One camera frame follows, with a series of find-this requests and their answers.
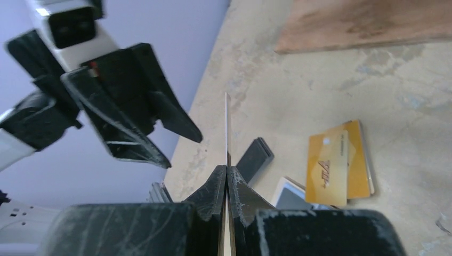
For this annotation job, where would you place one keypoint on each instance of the aluminium frame rail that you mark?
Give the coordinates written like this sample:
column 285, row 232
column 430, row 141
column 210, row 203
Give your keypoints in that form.
column 158, row 193

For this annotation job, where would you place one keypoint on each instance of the tan leather card holder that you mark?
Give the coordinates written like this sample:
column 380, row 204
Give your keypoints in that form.
column 290, row 195

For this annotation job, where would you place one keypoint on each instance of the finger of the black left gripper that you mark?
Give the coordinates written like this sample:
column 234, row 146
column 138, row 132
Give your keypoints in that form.
column 169, row 111

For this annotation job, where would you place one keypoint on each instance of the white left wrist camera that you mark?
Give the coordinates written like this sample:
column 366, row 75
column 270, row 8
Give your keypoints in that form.
column 71, row 31

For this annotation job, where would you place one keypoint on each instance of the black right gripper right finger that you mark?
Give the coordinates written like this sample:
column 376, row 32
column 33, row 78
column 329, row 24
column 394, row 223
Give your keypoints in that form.
column 257, row 228

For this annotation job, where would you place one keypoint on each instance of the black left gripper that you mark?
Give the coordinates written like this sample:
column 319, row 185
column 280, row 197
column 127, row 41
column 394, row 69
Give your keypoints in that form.
column 54, row 107

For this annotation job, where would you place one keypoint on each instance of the gold VIP credit card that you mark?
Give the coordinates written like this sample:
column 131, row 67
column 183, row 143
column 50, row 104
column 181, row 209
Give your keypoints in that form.
column 227, row 239

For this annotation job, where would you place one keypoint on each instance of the brown plywood board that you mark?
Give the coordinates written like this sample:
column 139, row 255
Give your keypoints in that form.
column 336, row 25

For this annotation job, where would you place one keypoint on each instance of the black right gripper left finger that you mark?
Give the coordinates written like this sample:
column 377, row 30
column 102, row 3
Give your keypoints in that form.
column 191, row 227

